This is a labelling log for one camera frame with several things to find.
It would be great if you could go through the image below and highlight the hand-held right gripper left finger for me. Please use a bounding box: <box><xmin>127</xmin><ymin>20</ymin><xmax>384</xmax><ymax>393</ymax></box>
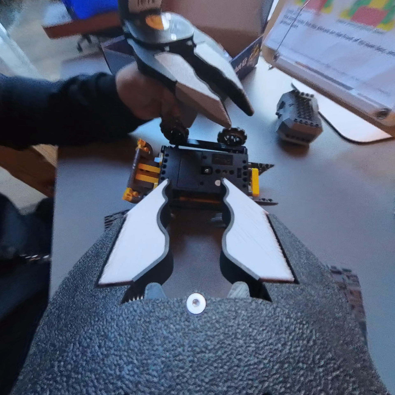
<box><xmin>97</xmin><ymin>179</ymin><xmax>172</xmax><ymax>286</ymax></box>

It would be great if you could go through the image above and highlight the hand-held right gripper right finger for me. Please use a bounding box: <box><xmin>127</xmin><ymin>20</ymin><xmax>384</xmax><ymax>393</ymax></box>
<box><xmin>221</xmin><ymin>178</ymin><xmax>295</xmax><ymax>283</ymax></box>

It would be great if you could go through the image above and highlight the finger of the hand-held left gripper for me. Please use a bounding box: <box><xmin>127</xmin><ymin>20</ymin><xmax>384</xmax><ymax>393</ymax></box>
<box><xmin>154</xmin><ymin>52</ymin><xmax>232</xmax><ymax>130</ymax></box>
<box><xmin>194</xmin><ymin>32</ymin><xmax>255</xmax><ymax>117</ymax></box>

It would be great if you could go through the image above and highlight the yellow black toy car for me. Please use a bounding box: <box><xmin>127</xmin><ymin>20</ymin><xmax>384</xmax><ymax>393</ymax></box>
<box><xmin>123</xmin><ymin>118</ymin><xmax>279</xmax><ymax>223</ymax></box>

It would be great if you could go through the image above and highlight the person's left forearm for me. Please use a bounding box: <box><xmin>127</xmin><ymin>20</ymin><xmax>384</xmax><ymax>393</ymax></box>
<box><xmin>0</xmin><ymin>72</ymin><xmax>146</xmax><ymax>151</ymax></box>

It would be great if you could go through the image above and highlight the person's left hand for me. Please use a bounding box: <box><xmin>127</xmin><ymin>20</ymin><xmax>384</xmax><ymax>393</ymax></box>
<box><xmin>115</xmin><ymin>63</ymin><xmax>199</xmax><ymax>128</ymax></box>

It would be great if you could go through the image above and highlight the flat grey track strip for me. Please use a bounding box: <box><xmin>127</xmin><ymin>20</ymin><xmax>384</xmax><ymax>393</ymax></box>
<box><xmin>104</xmin><ymin>209</ymin><xmax>131</xmax><ymax>229</ymax></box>

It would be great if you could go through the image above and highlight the open grey cardboard box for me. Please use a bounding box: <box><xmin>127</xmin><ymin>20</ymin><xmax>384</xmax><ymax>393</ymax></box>
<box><xmin>101</xmin><ymin>0</ymin><xmax>276</xmax><ymax>78</ymax></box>

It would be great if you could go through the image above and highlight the large blue box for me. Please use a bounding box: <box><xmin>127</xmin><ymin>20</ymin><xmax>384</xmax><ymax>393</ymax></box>
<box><xmin>62</xmin><ymin>0</ymin><xmax>120</xmax><ymax>20</ymax></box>

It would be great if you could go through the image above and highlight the grey building block assembly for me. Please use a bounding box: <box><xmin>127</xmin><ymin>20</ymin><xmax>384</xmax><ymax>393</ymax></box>
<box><xmin>275</xmin><ymin>89</ymin><xmax>323</xmax><ymax>146</ymax></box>

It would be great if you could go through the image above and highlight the grey track strip right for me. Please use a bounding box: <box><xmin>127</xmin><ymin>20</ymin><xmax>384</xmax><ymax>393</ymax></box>
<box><xmin>325</xmin><ymin>265</ymin><xmax>368</xmax><ymax>350</ymax></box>

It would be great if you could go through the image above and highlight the printed instruction sheet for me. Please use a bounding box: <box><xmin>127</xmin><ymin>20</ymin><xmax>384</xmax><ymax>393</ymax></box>
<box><xmin>265</xmin><ymin>0</ymin><xmax>395</xmax><ymax>97</ymax></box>

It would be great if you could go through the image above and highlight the instruction sheet on stand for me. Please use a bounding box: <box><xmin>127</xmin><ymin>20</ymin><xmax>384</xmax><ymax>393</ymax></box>
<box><xmin>262</xmin><ymin>0</ymin><xmax>395</xmax><ymax>143</ymax></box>

